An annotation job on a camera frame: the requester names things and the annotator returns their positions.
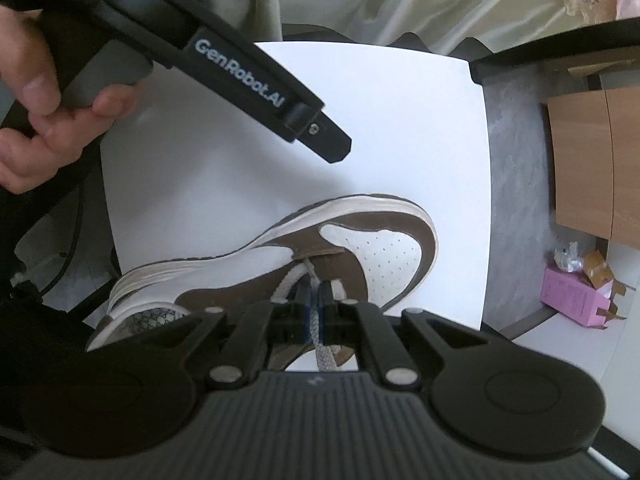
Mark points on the bed with cream floral bedspread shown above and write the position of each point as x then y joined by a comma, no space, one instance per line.
400,0

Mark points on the person's left hand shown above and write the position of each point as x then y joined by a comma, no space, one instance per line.
35,75

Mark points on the wooden nightstand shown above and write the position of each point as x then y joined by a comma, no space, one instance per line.
590,160

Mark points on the brown cardboard piece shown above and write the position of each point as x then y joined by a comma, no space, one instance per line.
597,267

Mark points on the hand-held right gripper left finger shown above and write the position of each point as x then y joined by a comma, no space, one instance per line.
302,312

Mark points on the white and brown sneaker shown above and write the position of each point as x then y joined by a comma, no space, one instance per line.
390,260

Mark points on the white chair with black frame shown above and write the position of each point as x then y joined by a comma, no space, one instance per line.
300,185

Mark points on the pink cardboard box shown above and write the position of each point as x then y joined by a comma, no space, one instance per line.
575,297

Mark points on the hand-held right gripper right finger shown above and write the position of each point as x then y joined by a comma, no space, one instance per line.
326,312

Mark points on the white shoelace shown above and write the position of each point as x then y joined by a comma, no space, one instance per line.
324,357

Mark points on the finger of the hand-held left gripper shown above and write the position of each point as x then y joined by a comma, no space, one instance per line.
325,140

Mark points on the clear plastic bag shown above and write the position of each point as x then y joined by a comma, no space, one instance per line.
567,257

